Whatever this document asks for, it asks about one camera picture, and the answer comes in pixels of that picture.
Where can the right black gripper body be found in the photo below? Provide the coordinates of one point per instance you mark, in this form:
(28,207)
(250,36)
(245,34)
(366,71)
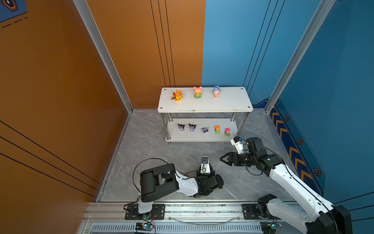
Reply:
(247,159)

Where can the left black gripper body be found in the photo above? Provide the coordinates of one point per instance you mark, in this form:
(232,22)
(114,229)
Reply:
(205,178)

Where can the green orange toy truck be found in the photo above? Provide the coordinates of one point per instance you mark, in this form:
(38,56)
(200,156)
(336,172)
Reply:
(217,130)

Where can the purple figure toy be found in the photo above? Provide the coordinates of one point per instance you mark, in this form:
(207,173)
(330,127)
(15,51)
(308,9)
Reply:
(205,129)

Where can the black white Kuromi figure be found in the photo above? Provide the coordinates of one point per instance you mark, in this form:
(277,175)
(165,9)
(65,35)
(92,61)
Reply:
(181,127)

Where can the blue Stitch ice-cream toy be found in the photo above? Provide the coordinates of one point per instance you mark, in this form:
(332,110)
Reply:
(216,91)

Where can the pink yellow bear toy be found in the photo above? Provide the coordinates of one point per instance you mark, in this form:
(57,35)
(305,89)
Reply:
(197,92)

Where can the orange yellow duck toy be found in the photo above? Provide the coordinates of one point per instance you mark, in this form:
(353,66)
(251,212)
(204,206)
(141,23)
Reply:
(178,95)

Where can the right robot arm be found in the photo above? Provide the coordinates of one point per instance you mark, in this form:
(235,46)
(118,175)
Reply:
(318,215)

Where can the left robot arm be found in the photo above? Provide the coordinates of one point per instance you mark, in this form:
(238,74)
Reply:
(161,181)

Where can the white two-tier shelf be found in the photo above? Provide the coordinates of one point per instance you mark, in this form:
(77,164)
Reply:
(229,110)

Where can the right green circuit board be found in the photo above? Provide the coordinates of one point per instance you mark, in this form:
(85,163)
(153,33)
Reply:
(270,227)

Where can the green circuit board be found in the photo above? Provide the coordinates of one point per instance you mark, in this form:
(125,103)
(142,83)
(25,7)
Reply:
(270,227)
(144,228)

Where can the left green circuit board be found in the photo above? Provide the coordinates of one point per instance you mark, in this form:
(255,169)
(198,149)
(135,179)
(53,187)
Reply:
(144,228)

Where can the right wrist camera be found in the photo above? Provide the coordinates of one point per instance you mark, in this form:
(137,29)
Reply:
(240,144)

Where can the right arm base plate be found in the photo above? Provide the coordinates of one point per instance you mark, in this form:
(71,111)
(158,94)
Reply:
(256,211)

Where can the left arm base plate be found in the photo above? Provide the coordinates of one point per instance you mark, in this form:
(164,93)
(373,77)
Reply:
(132,212)

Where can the aluminium rail frame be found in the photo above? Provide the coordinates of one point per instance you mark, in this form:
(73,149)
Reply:
(181,217)

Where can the right aluminium corner post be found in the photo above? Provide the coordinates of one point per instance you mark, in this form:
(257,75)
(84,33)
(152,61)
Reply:
(312,29)

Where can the aluminium corner post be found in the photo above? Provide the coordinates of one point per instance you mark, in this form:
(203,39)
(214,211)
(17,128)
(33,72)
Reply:
(94,32)
(312,29)

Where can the left aluminium corner post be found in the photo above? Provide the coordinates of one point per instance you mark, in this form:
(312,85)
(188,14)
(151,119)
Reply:
(94,32)

